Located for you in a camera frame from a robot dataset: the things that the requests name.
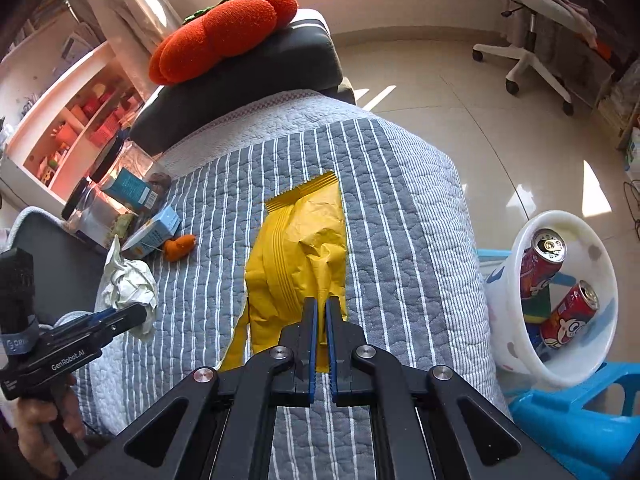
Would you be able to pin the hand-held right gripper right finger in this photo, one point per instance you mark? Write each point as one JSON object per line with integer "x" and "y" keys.
{"x": 331, "y": 350}

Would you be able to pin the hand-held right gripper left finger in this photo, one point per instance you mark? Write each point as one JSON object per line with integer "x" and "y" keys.
{"x": 311, "y": 350}

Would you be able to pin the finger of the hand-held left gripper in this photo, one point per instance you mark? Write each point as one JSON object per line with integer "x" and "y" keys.
{"x": 102, "y": 315}
{"x": 130, "y": 317}

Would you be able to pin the large paper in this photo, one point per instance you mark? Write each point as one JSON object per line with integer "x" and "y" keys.
{"x": 125, "y": 280}

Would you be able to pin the yellow snack wrapper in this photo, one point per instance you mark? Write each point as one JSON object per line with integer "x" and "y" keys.
{"x": 295, "y": 240}

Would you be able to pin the white dotted plastic bin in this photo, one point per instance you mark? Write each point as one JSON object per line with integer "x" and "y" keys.
{"x": 510, "y": 340}

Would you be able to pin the yellow sponge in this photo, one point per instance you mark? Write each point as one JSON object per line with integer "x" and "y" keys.
{"x": 536, "y": 312}

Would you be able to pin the red can white lettering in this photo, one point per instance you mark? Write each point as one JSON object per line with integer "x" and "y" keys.
{"x": 537, "y": 270}

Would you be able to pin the red can cartoon face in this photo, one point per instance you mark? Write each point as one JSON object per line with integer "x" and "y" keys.
{"x": 567, "y": 325}

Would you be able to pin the person's left hand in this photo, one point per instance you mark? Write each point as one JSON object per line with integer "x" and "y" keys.
{"x": 35, "y": 420}

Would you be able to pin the dark grey backrest cushion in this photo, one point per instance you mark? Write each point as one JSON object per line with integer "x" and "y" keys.
{"x": 60, "y": 255}

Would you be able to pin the orange crumpled wrapper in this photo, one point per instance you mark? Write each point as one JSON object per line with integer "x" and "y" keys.
{"x": 180, "y": 247}

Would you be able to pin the teal white carton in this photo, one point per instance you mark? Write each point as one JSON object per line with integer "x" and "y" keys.
{"x": 155, "y": 230}

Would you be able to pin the clear jar with nuts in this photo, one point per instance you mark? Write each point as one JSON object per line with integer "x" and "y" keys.
{"x": 95, "y": 215}

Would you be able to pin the clear jar teal label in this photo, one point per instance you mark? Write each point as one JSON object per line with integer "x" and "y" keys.
{"x": 130, "y": 185}

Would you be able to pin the grey striped quilt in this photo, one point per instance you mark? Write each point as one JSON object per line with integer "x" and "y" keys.
{"x": 390, "y": 220}

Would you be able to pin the white bookshelf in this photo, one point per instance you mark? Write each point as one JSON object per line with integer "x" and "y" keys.
{"x": 75, "y": 90}

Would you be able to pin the blue plastic stool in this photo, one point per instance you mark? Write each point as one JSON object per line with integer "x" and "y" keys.
{"x": 575, "y": 425}

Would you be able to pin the dark grey seat cushion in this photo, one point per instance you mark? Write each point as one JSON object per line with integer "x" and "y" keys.
{"x": 280, "y": 60}

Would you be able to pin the red pumpkin cushion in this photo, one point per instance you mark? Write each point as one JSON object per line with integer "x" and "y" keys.
{"x": 225, "y": 30}

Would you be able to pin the sheer curtain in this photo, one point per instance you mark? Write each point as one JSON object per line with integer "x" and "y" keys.
{"x": 125, "y": 0}

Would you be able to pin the white office chair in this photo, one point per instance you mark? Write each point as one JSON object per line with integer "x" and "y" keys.
{"x": 530, "y": 60}

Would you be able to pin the pink clothes on chair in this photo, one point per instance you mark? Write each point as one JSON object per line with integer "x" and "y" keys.
{"x": 560, "y": 0}

